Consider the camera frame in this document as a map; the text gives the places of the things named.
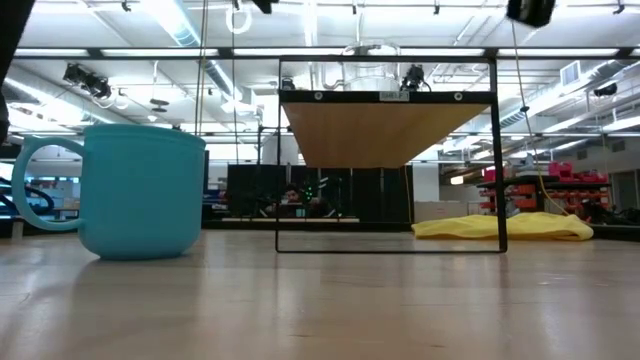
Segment rack with red bins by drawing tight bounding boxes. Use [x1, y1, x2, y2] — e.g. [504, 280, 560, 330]
[477, 160, 612, 224]

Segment wooden shelf with black frame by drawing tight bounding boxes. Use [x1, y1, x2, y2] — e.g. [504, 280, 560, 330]
[274, 55, 509, 255]

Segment blue plastic mug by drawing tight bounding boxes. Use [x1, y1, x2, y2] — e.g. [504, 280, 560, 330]
[10, 123, 207, 261]

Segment black monitor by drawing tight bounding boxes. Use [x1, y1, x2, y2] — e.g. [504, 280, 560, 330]
[202, 149, 211, 201]

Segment black corrugated hose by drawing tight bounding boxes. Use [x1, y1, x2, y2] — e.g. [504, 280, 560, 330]
[0, 177, 56, 219]

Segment cardboard box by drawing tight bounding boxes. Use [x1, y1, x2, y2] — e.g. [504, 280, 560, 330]
[413, 200, 469, 224]

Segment grey hanging cable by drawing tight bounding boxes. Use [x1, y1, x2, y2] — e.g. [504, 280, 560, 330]
[509, 20, 572, 217]

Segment black partition cabinet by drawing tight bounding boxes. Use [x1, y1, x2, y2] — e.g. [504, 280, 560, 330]
[227, 164, 414, 224]

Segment yellow cloth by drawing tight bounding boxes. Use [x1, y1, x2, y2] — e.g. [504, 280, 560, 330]
[411, 211, 595, 242]

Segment white cable loop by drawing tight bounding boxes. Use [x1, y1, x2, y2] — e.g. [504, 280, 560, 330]
[224, 3, 254, 36]

